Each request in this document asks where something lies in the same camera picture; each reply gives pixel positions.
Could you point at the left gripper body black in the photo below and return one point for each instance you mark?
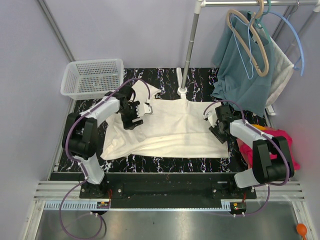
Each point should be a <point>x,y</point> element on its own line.
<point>129,114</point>

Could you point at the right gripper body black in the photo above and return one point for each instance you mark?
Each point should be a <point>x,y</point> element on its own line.
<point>222,136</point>

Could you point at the cream white t shirt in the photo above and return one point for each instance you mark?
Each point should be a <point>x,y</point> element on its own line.
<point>175,129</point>

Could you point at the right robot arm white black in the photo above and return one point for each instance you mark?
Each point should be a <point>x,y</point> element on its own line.
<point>271,157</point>

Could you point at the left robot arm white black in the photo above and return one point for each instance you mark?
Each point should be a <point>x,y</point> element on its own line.
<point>81,132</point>

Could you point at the pink red t shirt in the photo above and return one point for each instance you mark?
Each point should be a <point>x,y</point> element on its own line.
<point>247,152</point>

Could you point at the yellow object under shirt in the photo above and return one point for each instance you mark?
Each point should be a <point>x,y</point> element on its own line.
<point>259,127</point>

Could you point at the white perforated plastic basket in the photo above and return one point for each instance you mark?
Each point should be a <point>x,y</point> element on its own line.
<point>91,79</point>

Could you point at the black marble pattern mat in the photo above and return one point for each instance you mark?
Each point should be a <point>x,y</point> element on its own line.
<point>200,85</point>

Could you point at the metal clothes rack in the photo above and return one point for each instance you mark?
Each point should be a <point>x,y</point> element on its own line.
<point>199,4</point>

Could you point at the teal t shirt hanging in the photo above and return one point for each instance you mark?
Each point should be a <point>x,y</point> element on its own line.
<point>237,81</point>

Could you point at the white grey towel hanging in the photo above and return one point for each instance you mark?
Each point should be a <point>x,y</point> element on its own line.
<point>283,71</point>

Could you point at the light blue thick hanger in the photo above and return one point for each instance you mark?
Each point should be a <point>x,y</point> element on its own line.
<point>300,63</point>

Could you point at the beige clothes hanger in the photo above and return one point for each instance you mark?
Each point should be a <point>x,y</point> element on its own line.
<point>250,29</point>

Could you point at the orange ball object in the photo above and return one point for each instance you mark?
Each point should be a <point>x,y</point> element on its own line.
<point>302,230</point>

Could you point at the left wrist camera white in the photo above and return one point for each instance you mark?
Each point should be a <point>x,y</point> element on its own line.
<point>143,108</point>

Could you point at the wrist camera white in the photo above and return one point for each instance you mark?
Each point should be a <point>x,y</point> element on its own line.
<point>211,117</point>
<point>143,108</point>

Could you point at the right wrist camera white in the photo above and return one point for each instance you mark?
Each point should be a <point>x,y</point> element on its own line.
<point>211,117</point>

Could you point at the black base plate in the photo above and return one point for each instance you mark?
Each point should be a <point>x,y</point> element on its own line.
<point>123,185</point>

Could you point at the aluminium frame rail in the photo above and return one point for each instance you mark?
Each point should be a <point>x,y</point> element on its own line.
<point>53,190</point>

